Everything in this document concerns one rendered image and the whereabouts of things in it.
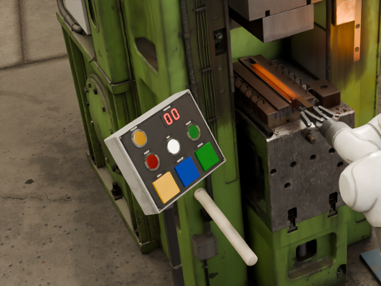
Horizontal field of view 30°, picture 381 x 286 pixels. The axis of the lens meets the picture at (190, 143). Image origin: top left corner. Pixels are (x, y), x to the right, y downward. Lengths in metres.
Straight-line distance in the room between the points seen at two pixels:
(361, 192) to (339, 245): 1.42
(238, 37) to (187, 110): 0.73
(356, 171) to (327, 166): 1.07
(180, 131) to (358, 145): 0.58
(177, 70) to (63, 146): 2.02
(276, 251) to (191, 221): 0.37
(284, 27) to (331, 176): 0.69
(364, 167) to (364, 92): 1.31
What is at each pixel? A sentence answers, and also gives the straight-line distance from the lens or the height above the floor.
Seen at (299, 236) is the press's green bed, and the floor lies 0.39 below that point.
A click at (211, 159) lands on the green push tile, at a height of 1.00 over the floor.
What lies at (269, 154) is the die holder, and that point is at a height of 0.85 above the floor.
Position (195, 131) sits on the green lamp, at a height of 1.09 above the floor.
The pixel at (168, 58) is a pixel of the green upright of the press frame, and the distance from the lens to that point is 2.50.
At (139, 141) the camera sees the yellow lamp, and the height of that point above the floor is 1.16.
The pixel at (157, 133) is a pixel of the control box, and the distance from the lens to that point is 2.27.
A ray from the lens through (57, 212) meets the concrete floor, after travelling 3.92.
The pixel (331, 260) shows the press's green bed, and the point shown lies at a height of 0.16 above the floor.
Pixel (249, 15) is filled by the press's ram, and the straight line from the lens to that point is 2.41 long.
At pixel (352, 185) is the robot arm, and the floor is 1.30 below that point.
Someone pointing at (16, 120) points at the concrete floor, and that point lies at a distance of 4.83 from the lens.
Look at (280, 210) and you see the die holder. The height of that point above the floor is 0.57.
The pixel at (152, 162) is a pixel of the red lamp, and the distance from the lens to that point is 2.24.
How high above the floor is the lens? 2.38
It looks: 34 degrees down
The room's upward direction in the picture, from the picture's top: 7 degrees counter-clockwise
